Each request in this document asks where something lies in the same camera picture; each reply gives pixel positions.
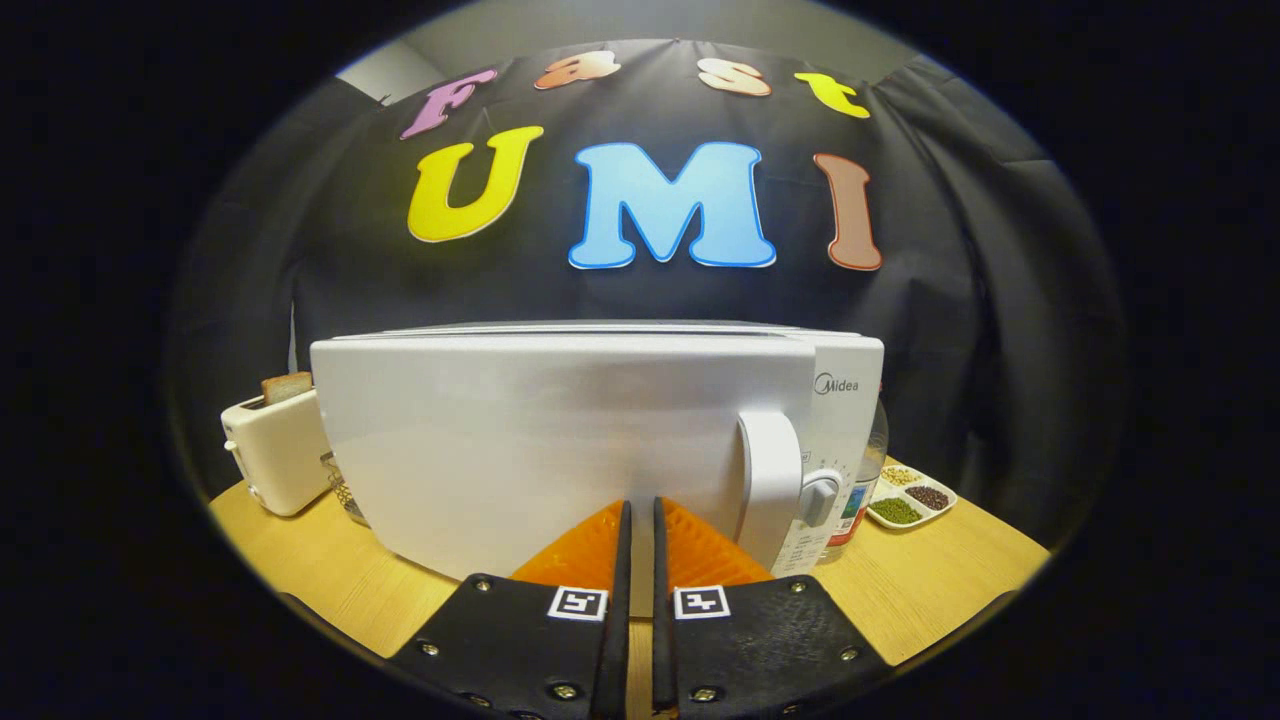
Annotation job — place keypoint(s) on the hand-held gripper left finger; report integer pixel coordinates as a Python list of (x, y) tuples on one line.
[(615, 660)]

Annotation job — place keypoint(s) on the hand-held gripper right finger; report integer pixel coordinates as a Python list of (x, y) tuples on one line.
[(662, 660)]

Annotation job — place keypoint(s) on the white microwave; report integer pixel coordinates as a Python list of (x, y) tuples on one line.
[(520, 440)]

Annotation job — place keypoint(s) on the clear plastic bottle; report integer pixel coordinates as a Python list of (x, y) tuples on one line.
[(870, 470)]

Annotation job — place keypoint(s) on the divided dish with beans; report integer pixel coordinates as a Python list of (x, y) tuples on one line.
[(912, 498)]

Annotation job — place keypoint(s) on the cream toaster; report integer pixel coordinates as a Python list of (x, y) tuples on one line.
[(280, 455)]

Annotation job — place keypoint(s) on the toast slice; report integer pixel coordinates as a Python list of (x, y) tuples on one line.
[(287, 387)]

